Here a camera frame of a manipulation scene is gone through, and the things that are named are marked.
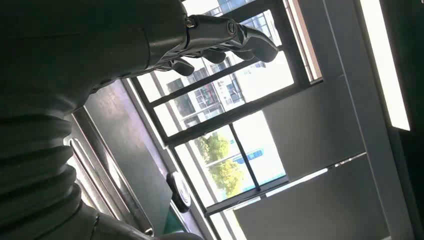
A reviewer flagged green conveyor belt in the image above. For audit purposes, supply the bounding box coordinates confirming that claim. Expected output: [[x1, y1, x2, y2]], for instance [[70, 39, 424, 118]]
[[162, 203, 186, 235]]

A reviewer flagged white scale with steel tray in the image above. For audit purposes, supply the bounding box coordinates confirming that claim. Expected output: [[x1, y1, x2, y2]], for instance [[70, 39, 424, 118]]
[[63, 106, 155, 237]]

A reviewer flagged black framed window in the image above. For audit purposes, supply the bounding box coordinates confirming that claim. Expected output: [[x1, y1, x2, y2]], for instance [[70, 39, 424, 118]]
[[130, 0, 324, 240]]

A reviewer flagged black round stool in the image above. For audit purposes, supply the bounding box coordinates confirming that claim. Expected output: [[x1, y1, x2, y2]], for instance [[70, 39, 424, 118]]
[[166, 170, 193, 214]]

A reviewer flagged ceiling light strip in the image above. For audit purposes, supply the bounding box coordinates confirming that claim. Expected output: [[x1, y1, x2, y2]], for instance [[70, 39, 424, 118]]
[[359, 0, 412, 132]]

